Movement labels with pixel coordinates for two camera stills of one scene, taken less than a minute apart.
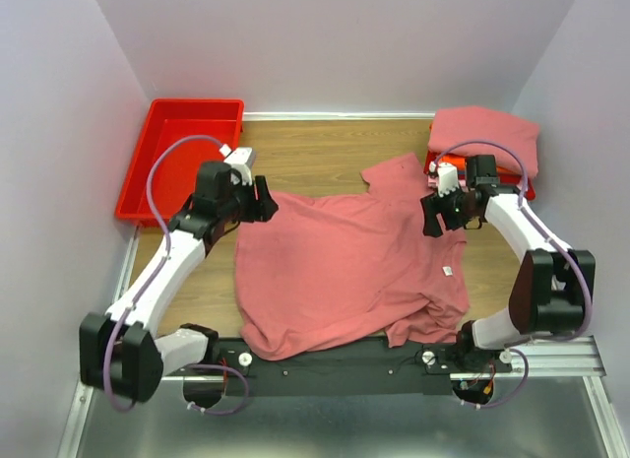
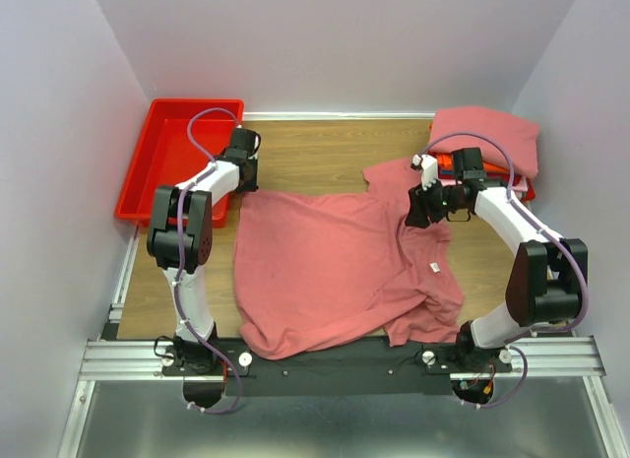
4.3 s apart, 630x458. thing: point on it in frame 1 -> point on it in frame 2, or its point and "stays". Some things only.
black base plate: x=416 y=371 stays
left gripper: x=264 y=208 -> x=251 y=185
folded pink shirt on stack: x=454 y=126 stays
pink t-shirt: x=322 y=272 stays
